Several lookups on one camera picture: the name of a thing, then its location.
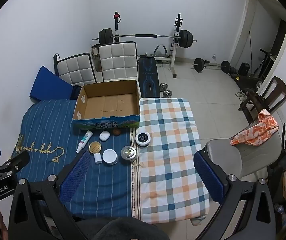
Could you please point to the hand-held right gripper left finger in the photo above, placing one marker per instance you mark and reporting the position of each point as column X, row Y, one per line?
column 76, row 175

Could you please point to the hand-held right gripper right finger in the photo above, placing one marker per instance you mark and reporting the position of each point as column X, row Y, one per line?
column 208, row 177

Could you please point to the round gold tin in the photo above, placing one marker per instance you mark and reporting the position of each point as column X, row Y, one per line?
column 95, row 147

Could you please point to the white spray bottle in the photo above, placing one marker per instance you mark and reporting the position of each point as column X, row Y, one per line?
column 85, row 140

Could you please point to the white earbud case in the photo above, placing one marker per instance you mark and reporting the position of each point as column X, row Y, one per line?
column 104, row 136

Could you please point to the round silver tin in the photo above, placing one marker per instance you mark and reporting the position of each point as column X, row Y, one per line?
column 128, row 153

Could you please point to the white jar with black lid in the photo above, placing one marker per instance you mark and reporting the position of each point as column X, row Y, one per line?
column 143, row 138

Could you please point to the cardboard box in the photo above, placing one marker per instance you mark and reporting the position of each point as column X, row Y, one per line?
column 113, row 105

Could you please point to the small white cap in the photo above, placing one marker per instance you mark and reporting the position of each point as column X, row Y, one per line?
column 98, row 158

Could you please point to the grey chair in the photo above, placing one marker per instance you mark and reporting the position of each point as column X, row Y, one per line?
column 233, row 155

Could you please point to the plaid blanket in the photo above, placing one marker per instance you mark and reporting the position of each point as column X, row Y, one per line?
column 168, row 155

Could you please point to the small brown round object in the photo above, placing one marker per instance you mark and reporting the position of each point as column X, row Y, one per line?
column 116, row 132

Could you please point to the orange patterned cloth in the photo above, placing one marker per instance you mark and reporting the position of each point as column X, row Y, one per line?
column 258, row 130

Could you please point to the black backpack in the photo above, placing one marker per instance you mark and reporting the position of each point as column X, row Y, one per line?
column 283, row 180

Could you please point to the blue foam mat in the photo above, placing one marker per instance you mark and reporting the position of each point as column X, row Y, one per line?
column 47, row 85

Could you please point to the pair of white shoes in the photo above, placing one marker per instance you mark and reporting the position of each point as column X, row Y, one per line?
column 240, row 95

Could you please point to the chrome dumbbell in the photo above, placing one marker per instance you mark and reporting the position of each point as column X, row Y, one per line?
column 163, row 87
column 168, row 93

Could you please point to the small white quilted chair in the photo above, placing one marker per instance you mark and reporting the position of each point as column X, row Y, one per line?
column 75, row 70

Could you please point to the dark wooden chair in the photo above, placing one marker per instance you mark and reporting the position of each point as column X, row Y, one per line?
column 278, row 92

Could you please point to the short barbell with black plates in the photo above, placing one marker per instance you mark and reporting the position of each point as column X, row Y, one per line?
column 198, row 65

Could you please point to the black bag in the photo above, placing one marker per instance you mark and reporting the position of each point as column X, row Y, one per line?
column 244, row 68

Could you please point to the black weight bench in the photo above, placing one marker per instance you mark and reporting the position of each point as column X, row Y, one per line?
column 148, row 75

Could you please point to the large white quilted chair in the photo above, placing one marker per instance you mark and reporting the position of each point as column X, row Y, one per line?
column 118, row 60

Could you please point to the black exercise machine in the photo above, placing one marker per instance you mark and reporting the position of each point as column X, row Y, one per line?
column 265, row 65

